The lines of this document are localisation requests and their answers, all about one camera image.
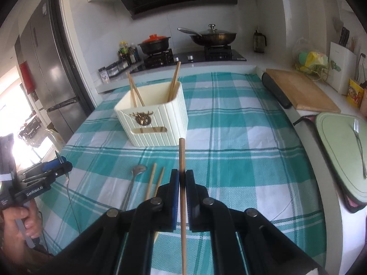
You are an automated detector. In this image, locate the yellow snack packet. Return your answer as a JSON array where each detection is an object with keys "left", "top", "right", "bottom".
[{"left": 347, "top": 79, "right": 364, "bottom": 108}]

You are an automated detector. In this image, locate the black gas stove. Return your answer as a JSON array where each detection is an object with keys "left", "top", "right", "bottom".
[{"left": 131, "top": 45, "right": 246, "bottom": 73}]

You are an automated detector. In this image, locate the black pot orange lid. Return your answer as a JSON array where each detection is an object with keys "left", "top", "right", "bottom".
[{"left": 139, "top": 34, "right": 170, "bottom": 55}]

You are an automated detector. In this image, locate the green plastic cutting board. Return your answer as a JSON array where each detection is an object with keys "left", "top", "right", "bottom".
[{"left": 315, "top": 112, "right": 366, "bottom": 206}]

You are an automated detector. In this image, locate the wooden cutting board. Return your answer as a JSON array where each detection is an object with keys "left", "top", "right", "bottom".
[{"left": 266, "top": 68, "right": 341, "bottom": 114}]

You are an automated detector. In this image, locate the teal white checkered tablecloth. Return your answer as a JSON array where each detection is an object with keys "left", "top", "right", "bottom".
[{"left": 37, "top": 73, "right": 327, "bottom": 264}]

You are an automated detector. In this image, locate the chopstick in holder left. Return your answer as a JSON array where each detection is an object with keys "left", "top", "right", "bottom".
[{"left": 128, "top": 72, "right": 145, "bottom": 106}]

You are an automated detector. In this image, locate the chopstick in holder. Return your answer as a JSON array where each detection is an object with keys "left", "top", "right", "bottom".
[
  {"left": 128, "top": 72, "right": 145, "bottom": 106},
  {"left": 167, "top": 61, "right": 181, "bottom": 102}
]

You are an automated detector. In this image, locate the cream ribbed utensil holder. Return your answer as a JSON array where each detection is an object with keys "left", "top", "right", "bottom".
[{"left": 114, "top": 81, "right": 189, "bottom": 147}]

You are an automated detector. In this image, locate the black spice rack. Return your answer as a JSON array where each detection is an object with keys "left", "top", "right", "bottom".
[{"left": 106, "top": 60, "right": 129, "bottom": 78}]

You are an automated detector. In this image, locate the person's left hand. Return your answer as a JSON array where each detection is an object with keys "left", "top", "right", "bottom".
[{"left": 0, "top": 198, "right": 44, "bottom": 261}]

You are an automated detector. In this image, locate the small steel spoon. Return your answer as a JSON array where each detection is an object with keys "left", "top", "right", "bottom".
[{"left": 120, "top": 165, "right": 147, "bottom": 212}]

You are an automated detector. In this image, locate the steel fork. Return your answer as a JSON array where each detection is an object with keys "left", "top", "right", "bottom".
[{"left": 353, "top": 118, "right": 367, "bottom": 179}]

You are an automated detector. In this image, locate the dark glass french press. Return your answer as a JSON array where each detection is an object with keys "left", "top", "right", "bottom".
[{"left": 253, "top": 30, "right": 267, "bottom": 53}]

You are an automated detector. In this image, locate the stainless steel refrigerator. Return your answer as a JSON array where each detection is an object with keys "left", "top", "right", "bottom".
[{"left": 20, "top": 0, "right": 95, "bottom": 142}]

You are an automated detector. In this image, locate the white labelled spice jar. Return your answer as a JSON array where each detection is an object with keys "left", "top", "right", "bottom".
[{"left": 98, "top": 67, "right": 110, "bottom": 84}]

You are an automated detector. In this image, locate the plastic bag with produce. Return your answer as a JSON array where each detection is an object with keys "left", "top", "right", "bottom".
[{"left": 292, "top": 37, "right": 342, "bottom": 81}]

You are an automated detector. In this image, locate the chopstick in holder right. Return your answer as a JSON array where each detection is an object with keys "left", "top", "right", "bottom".
[{"left": 167, "top": 61, "right": 181, "bottom": 102}]

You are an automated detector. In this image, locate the black wok glass lid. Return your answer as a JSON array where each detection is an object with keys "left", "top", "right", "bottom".
[{"left": 177, "top": 24, "right": 236, "bottom": 47}]

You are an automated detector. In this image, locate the wooden chopstick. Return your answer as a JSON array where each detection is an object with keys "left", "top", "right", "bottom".
[
  {"left": 154, "top": 167, "right": 165, "bottom": 243},
  {"left": 179, "top": 138, "right": 187, "bottom": 274},
  {"left": 167, "top": 61, "right": 181, "bottom": 102},
  {"left": 127, "top": 72, "right": 137, "bottom": 107},
  {"left": 145, "top": 163, "right": 157, "bottom": 201}
]

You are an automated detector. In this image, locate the white knife block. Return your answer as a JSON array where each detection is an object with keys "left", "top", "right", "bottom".
[{"left": 327, "top": 42, "right": 356, "bottom": 96}]

